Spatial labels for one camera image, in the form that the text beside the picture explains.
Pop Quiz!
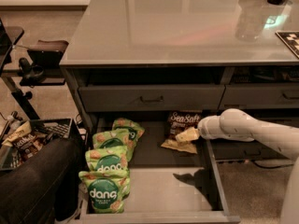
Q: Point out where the brown sea salt chip bag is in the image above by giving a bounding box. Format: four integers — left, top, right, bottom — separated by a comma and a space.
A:
161, 111, 201, 154

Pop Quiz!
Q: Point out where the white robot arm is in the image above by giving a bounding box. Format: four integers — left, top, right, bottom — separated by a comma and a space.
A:
176, 108, 299, 224

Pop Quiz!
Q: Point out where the grey bottom right drawer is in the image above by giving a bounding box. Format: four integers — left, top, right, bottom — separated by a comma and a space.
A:
211, 139, 285, 161

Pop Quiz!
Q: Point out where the grey top left drawer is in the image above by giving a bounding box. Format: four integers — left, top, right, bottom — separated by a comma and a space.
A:
78, 84, 224, 112

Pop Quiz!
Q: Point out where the rear green dang chip bag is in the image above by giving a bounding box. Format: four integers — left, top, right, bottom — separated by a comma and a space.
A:
112, 118, 145, 141

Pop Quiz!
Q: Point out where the green dang chip bag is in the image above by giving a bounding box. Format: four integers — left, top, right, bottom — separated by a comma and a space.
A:
85, 146, 128, 173
112, 118, 145, 141
93, 128, 136, 161
78, 171, 131, 214

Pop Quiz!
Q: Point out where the open grey middle drawer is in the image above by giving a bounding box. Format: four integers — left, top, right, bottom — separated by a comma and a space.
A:
76, 111, 240, 224

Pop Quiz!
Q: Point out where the grey cabinet with glossy counter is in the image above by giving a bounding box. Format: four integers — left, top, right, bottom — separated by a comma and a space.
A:
61, 0, 298, 224

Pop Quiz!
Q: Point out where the grey top right drawer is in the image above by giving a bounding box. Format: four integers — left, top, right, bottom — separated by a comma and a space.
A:
220, 83, 299, 109

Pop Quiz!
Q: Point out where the front green dang chip bag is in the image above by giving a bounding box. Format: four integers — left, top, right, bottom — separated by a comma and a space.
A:
78, 171, 131, 214

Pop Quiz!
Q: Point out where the brown snack bag in crate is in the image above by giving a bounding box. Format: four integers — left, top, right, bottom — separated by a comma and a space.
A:
3, 121, 46, 161

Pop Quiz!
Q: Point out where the black white fiducial marker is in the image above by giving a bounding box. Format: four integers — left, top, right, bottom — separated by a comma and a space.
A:
276, 31, 299, 59

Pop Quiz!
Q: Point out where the black plastic crate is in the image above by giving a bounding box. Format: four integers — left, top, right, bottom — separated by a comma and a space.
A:
0, 119, 73, 172

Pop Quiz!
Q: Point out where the black floor cable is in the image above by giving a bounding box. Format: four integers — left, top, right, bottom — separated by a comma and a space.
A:
249, 159, 295, 170

